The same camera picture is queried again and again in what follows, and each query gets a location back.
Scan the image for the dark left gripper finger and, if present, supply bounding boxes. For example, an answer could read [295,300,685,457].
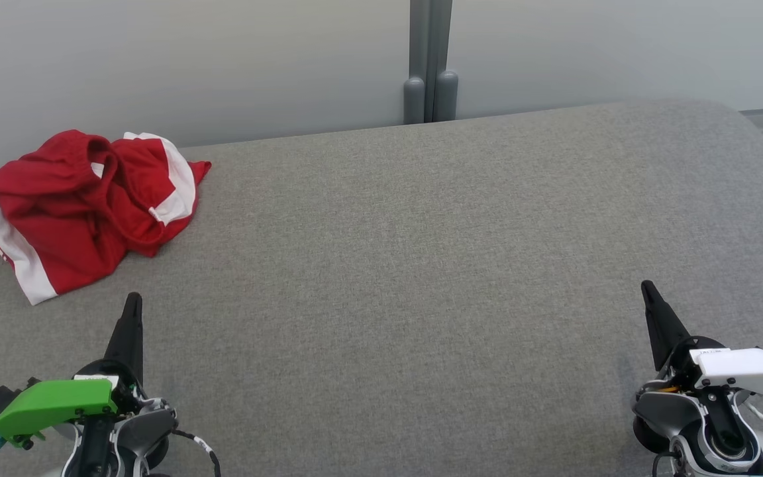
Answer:
[105,292,135,382]
[127,292,144,386]

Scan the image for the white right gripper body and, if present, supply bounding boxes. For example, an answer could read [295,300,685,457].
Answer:
[661,336,763,399]

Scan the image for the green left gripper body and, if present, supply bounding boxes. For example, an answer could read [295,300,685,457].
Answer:
[0,358,150,448]

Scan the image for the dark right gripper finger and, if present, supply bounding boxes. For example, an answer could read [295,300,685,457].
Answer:
[641,280,670,370]
[646,280,692,370]

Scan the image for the red shorts with white stripe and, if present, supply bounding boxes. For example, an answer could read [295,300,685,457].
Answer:
[0,130,132,305]

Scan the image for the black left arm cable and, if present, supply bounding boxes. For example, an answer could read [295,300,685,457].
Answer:
[170,429,222,477]

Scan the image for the grey partition post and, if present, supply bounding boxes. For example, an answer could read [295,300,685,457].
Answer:
[403,0,459,125]

